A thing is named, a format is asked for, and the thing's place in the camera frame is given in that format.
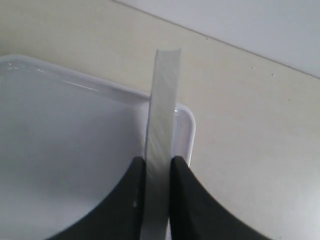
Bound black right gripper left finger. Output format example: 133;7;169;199
49;156;146;240

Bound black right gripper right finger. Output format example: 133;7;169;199
169;156;267;240

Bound red teal spine book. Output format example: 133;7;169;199
140;49;181;240

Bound white plastic tray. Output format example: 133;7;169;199
0;55;195;240

